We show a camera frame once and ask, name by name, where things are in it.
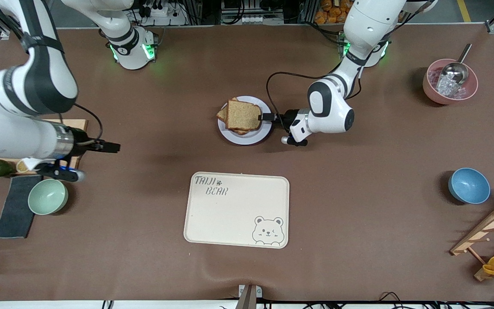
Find lavender round plate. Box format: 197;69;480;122
217;96;273;145

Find brown sandwich top bread slice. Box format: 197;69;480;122
226;99;262;131

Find wooden cutting board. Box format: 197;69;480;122
0;119;88;175

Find mint green bowl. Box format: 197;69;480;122
28;179;69;215

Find dark grey cloth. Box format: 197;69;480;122
0;175;43;239

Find white power strip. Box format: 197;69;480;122
239;15;285;24
143;3;171;18

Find cream tray with bear print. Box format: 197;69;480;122
184;172;290;249

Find orange packaged goods pile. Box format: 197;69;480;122
314;0;355;24

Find clear ice cubes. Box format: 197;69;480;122
429;69;467;97

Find metal scoop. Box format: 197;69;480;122
438;43;473;86

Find pink bowl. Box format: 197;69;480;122
422;59;479;105

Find blue bowl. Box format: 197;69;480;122
448;168;491;205

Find wooden rack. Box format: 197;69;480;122
450;197;494;282

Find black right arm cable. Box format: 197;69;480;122
72;103;104;143

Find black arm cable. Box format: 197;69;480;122
72;103;104;143
266;60;363;125

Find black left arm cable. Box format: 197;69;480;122
266;60;363;125

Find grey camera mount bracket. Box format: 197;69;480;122
235;284;263;309

